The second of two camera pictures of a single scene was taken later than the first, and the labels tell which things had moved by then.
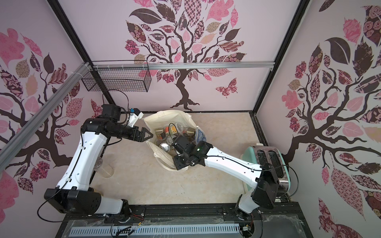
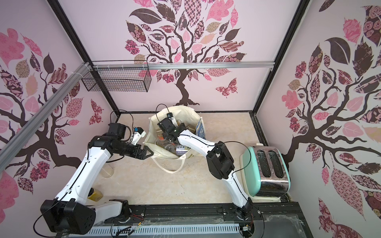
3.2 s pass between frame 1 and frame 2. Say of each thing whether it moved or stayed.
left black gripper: moved
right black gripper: moved
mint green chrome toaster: stayed
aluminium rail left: stayed
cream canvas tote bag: moved
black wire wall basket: stayed
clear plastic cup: stayed
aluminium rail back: stayed
